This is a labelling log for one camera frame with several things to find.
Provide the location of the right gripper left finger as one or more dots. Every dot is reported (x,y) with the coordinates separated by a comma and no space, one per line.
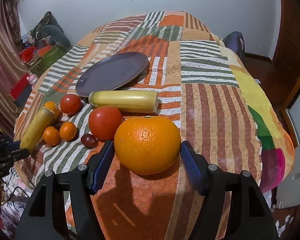
(44,215)

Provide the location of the thick yellow corn cob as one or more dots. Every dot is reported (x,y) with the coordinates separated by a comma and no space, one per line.
(133,101)

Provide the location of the pink toy figure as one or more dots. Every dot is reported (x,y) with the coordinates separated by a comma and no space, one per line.
(32,79)

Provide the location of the small red tomato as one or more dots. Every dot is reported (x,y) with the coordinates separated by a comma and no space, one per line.
(70,104)

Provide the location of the striped red curtain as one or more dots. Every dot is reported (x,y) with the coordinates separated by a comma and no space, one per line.
(11,67)

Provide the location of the small mandarin orange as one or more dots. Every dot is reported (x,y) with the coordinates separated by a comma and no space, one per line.
(68,131)
(51,136)
(53,107)

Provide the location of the red box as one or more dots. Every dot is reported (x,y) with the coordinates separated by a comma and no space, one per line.
(20,86)

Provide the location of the blue backpack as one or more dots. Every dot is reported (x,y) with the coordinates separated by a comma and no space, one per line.
(235,42)

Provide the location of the wooden door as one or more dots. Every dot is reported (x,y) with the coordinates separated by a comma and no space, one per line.
(287,54)

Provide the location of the large orange with sticker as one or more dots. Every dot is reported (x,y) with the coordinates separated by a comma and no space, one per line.
(147,145)

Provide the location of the dark red grape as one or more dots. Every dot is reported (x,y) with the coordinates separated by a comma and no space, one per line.
(89,141)

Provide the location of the dark purple round plate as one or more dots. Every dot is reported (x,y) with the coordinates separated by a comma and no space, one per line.
(111,73)

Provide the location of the large red tomato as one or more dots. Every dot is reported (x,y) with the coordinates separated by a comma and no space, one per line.
(104,121)

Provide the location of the slim yellow corn cob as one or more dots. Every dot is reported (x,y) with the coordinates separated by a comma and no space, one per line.
(42,119)

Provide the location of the patchwork striped bedspread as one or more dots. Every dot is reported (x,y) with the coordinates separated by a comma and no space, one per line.
(204,89)

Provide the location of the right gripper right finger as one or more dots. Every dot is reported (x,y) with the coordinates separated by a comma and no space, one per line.
(249,216)

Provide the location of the green cardboard box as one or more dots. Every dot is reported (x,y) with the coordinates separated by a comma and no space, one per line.
(47,60)

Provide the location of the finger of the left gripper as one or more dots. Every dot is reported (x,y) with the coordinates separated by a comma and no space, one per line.
(18,155)
(12,146)

